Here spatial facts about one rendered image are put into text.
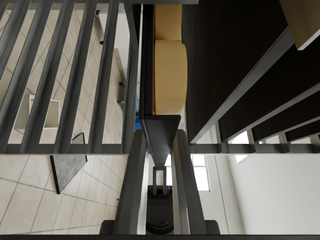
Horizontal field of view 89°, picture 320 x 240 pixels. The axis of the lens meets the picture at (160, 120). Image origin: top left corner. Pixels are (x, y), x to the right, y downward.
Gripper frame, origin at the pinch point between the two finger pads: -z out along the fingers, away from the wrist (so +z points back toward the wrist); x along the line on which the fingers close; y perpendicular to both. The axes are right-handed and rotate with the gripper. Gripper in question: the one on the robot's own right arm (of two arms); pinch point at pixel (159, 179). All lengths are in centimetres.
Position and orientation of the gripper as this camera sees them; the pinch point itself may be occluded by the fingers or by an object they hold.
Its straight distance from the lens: 41.5
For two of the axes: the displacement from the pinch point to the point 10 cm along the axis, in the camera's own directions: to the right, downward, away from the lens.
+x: 10.0, 0.0, 0.0
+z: 0.0, 9.8, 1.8
